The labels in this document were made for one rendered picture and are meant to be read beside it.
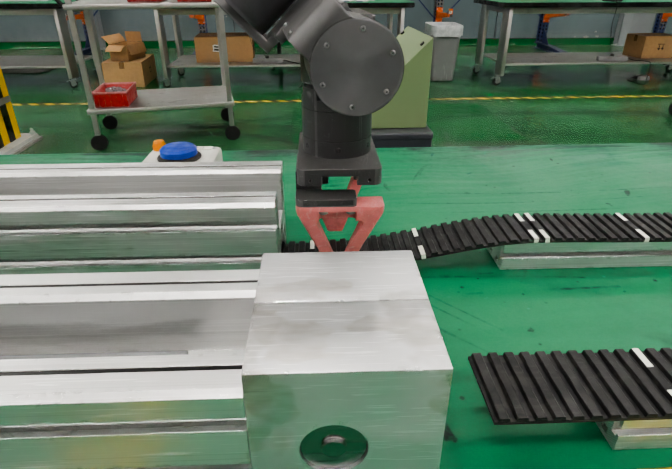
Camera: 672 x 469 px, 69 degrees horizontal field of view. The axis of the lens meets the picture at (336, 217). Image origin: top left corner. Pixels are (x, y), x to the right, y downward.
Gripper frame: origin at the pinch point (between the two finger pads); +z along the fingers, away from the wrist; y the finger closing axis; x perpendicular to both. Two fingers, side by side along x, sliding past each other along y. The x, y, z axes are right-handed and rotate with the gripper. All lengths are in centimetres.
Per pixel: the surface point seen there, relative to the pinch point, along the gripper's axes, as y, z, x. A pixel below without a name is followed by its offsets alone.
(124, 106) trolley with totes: -272, 52, -122
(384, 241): -1.0, 0.5, 4.6
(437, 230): -1.2, -0.4, 9.6
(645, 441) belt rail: 21.0, 1.5, 16.6
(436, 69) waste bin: -479, 66, 124
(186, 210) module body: 4.9, -5.9, -11.8
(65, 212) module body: 4.9, -5.9, -21.0
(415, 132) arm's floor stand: -41.8, 2.1, 15.4
